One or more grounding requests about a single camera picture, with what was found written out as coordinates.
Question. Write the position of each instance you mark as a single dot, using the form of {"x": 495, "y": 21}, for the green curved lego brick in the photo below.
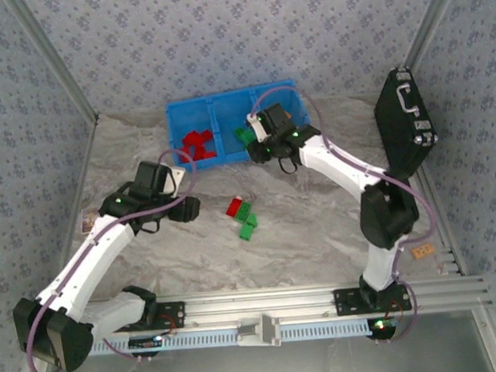
{"x": 251, "y": 222}

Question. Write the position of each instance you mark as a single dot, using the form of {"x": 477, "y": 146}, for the square green lego brick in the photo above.
{"x": 247, "y": 233}

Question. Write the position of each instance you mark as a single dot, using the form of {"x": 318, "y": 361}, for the long green lego brick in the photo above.
{"x": 241, "y": 134}
{"x": 244, "y": 212}

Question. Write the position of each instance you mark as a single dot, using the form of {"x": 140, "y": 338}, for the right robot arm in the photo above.
{"x": 335, "y": 158}

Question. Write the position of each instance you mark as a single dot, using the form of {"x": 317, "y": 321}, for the small picture card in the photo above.
{"x": 89, "y": 220}

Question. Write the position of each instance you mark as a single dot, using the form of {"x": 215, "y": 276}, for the long yellow lego brick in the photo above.
{"x": 288, "y": 115}

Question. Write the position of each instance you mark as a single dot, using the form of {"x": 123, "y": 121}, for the aluminium corner post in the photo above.
{"x": 55, "y": 59}
{"x": 436, "y": 11}

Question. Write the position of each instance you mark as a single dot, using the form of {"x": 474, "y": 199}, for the grey metal bracket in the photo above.
{"x": 262, "y": 332}

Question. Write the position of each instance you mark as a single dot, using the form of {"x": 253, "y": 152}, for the long aluminium frame rail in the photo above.
{"x": 256, "y": 304}

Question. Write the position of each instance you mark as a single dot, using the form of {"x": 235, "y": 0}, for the small red lego brick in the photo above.
{"x": 206, "y": 136}
{"x": 186, "y": 155}

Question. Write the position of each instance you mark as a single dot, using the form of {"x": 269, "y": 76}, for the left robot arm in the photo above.
{"x": 91, "y": 261}

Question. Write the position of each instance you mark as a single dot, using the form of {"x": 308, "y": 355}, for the long red lego brick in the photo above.
{"x": 233, "y": 207}
{"x": 206, "y": 154}
{"x": 191, "y": 139}

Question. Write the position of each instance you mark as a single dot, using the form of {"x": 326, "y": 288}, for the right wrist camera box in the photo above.
{"x": 256, "y": 128}

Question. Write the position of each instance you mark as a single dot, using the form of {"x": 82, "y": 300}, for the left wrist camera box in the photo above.
{"x": 176, "y": 177}

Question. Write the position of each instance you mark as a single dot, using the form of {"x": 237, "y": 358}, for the small tan patterned block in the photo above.
{"x": 423, "y": 252}

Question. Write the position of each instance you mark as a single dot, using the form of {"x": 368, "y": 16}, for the small lit circuit board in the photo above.
{"x": 146, "y": 342}
{"x": 383, "y": 325}

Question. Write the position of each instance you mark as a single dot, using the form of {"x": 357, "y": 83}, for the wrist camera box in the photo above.
{"x": 256, "y": 128}
{"x": 176, "y": 177}

